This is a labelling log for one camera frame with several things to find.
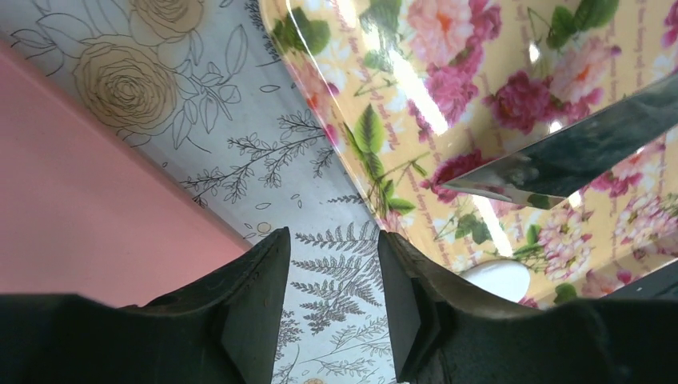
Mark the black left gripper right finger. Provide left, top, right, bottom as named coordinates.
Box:
left=378, top=231, right=677, bottom=383

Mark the floral yellow tray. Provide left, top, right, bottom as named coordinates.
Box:
left=260, top=1, right=677, bottom=307

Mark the white dough ball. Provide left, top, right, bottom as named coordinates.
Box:
left=461, top=259, right=531, bottom=302

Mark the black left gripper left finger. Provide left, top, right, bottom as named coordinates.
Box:
left=1, top=228, right=290, bottom=383

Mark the pink plastic tray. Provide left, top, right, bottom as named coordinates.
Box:
left=1, top=43, right=249, bottom=306

